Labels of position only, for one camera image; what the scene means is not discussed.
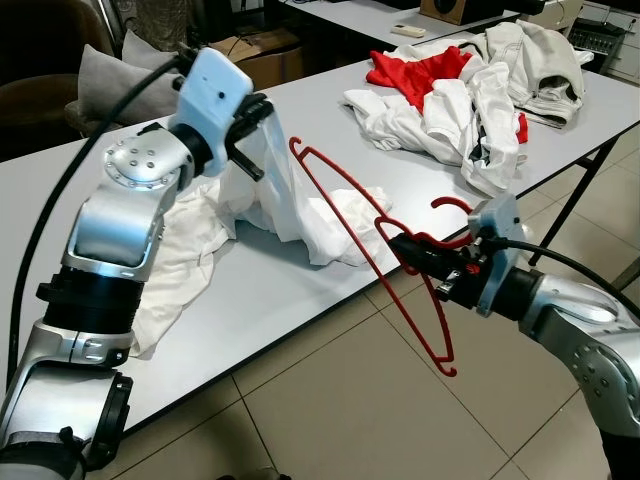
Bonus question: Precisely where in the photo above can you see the white drawer unit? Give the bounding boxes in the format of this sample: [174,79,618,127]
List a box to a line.
[575,0,640,86]

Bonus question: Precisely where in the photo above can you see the brown chair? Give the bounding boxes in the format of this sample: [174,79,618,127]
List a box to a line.
[0,75,76,136]

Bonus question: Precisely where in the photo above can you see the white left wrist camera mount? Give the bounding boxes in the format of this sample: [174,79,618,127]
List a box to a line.
[175,47,253,151]

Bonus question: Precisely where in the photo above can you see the plain white t-shirt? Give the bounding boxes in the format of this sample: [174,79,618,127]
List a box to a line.
[215,105,393,269]

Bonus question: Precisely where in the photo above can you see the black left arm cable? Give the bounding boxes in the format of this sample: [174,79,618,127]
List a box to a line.
[5,52,196,401]

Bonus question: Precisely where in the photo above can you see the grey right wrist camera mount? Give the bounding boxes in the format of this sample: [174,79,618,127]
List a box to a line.
[470,195,523,301]

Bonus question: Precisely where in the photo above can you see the plain red garment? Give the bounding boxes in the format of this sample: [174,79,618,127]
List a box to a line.
[365,45,529,146]

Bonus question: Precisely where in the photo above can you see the small white table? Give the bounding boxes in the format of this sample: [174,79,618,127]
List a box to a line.
[280,0,521,46]

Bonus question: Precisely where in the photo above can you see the red clothes hanger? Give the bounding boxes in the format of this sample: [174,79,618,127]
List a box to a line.
[288,137,479,379]

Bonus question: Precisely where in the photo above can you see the open brown cardboard box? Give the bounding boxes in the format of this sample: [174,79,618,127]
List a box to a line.
[205,28,306,91]

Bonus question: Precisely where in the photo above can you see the cream white garment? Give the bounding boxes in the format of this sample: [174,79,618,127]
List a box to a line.
[128,180,241,358]

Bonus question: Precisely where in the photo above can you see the black plastic crate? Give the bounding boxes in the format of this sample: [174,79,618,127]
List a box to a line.
[570,22,616,71]

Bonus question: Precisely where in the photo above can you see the grey white pillow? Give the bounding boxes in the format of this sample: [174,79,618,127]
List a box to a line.
[75,30,186,126]

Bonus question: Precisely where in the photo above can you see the wooden speaker box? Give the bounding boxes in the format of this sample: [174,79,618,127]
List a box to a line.
[420,0,521,26]

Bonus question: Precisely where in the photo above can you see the long white table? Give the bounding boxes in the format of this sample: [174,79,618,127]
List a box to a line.
[0,25,640,446]

